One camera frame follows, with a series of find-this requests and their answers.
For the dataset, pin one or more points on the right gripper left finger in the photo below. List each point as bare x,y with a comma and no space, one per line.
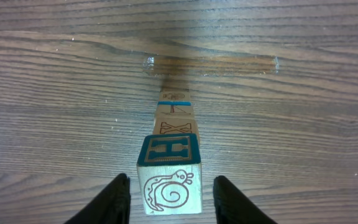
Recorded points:
110,206

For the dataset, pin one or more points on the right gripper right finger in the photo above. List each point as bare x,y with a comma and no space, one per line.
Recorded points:
233,207

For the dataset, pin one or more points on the red edged patterned block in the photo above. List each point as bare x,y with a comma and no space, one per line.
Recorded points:
170,174

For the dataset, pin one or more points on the blue edged wooden block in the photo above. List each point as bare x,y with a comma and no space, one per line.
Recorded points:
176,109

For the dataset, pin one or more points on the blue D wooden block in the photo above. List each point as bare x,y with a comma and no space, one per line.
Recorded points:
174,96

